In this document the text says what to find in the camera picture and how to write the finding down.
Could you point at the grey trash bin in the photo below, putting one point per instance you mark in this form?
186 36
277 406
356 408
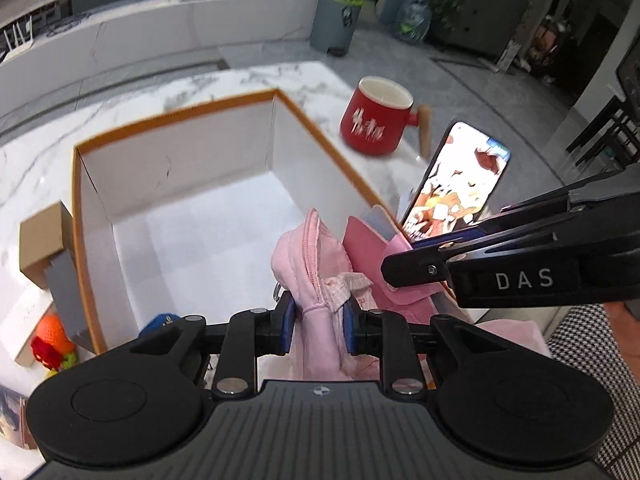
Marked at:
336 20

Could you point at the white flat box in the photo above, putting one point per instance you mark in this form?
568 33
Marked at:
25 320

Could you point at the dark chair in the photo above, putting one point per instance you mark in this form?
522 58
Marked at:
607 130

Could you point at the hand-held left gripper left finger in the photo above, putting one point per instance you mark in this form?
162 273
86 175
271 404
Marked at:
286 324

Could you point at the houndstooth clothing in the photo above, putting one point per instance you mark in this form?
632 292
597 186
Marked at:
605 385

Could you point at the small cardboard box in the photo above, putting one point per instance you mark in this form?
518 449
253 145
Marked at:
42 245

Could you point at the pink cloth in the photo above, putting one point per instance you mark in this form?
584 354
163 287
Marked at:
505 337

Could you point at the dark green cabinet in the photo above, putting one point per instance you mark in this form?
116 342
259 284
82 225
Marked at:
485 10

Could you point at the pink zipper pouch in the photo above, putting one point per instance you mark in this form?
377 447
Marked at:
311 265

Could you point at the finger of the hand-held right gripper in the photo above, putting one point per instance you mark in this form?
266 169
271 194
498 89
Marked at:
575 194
430 268

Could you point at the white low cabinet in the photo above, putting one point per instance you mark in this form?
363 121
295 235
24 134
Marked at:
150 30

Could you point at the pink wallet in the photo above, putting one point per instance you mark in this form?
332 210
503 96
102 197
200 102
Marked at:
367 250

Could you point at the blue round object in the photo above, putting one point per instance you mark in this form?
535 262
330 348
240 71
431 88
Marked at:
159 324

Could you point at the white router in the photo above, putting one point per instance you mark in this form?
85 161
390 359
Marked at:
19 40

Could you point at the clear water jug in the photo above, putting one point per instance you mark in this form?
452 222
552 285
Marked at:
414 19

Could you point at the orange-rimmed white box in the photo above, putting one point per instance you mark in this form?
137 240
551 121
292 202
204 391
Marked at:
200 220

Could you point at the orange and red plush toy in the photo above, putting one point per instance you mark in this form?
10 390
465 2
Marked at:
50 342

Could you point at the smartphone with lit screen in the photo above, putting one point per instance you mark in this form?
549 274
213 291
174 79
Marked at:
457 180

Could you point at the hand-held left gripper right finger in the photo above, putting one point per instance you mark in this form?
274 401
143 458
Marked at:
350 329

